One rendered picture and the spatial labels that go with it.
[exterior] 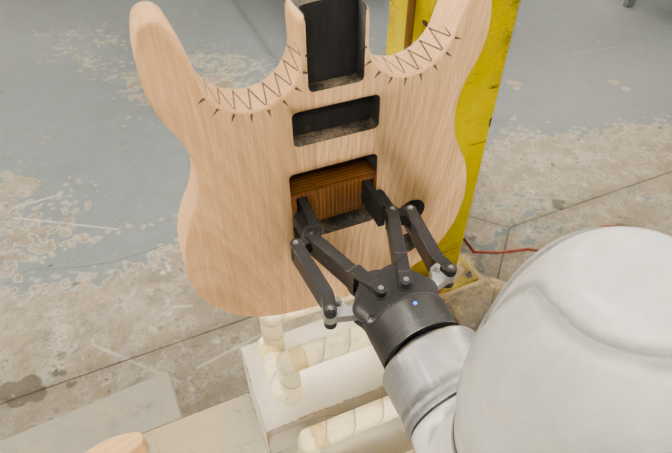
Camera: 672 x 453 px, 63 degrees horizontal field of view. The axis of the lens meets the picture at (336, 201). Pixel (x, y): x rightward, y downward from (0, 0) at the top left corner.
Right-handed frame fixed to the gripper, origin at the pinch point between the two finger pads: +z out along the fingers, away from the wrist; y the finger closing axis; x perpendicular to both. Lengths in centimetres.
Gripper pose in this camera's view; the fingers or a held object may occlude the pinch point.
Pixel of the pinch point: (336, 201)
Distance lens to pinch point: 60.1
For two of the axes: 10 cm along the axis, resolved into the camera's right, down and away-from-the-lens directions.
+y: 9.3, -2.6, 2.7
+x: -0.1, -7.3, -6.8
